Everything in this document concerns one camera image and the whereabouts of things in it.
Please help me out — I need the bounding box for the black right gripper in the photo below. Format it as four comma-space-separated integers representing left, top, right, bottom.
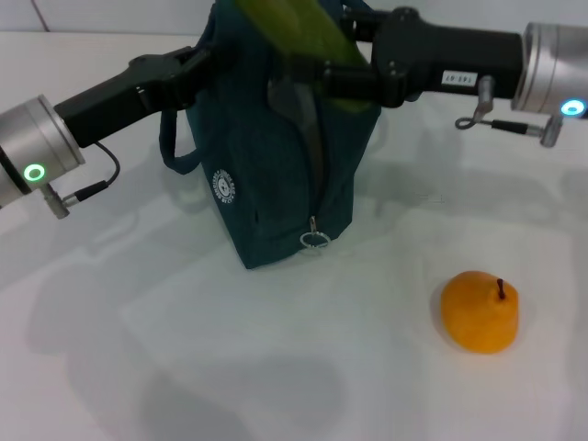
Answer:
283, 0, 526, 110

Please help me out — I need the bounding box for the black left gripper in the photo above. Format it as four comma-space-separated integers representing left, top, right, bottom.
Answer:
53, 41, 241, 149

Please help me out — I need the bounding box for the green cucumber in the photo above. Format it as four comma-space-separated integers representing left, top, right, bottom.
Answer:
233, 0, 374, 114

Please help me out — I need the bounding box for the dark teal insulated lunch bag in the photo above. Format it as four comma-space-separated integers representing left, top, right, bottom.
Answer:
158, 0, 383, 271

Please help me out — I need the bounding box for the orange pear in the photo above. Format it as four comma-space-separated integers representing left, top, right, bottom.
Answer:
439, 269, 521, 356

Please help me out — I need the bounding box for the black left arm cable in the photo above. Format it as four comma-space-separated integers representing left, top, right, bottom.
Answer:
61, 140, 122, 207

